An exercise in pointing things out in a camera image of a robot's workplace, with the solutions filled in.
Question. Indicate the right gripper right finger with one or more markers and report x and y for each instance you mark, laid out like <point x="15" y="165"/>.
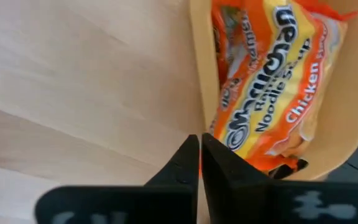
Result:
<point x="259" y="202"/>

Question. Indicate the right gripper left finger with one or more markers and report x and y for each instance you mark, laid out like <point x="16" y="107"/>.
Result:
<point x="120" y="205"/>

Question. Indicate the orange chicken ramen noodle pack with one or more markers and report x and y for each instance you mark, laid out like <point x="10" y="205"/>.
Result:
<point x="228" y="46"/>
<point x="278" y="77"/>

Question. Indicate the yellow plastic tray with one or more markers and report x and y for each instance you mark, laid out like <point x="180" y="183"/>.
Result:
<point x="346" y="109"/>

